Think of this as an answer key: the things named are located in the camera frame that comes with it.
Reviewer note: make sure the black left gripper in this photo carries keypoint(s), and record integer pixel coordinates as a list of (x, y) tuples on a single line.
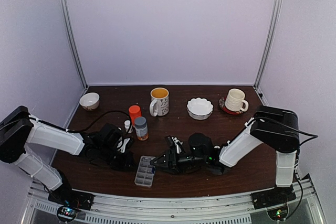
[(124, 164)]

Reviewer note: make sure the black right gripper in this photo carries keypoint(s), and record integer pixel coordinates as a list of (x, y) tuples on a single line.
[(170, 158)]

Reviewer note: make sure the clear plastic pill organizer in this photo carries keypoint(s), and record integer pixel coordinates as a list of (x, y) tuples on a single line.
[(145, 173)]

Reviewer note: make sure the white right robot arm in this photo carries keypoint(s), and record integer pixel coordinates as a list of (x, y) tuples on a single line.
[(274, 127)]

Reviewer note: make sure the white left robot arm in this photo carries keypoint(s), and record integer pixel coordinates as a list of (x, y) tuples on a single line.
[(20, 129)]

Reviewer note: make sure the small white pill bottle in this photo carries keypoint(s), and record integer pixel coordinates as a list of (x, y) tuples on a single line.
[(128, 126)]

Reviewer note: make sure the grey-capped orange label bottle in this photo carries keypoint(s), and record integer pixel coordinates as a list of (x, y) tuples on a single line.
[(141, 128)]

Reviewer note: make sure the orange pill bottle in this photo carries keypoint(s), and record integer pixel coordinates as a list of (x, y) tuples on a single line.
[(134, 112)]

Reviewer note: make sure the white scalloped dish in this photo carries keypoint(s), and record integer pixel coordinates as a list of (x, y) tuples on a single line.
[(199, 108)]

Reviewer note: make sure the white ceramic bowl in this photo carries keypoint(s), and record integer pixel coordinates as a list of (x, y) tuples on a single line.
[(90, 101)]

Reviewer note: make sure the red saucer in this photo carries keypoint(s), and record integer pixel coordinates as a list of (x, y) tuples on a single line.
[(222, 106)]

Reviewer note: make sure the white ribbed cup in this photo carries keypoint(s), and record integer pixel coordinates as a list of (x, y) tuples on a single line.
[(235, 101)]

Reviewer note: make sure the yellow-lined patterned mug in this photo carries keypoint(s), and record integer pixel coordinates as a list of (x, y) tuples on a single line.
[(159, 105)]

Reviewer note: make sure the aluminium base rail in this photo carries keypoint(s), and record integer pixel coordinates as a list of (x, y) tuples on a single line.
[(235, 208)]

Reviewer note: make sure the aluminium frame post left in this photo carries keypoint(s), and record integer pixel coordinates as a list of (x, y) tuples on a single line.
[(72, 44)]

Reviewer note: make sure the aluminium frame post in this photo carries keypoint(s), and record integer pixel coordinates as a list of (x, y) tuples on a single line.
[(72, 44), (269, 40)]

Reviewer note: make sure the aluminium frame post right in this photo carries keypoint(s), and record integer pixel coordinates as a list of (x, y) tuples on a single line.
[(269, 40)]

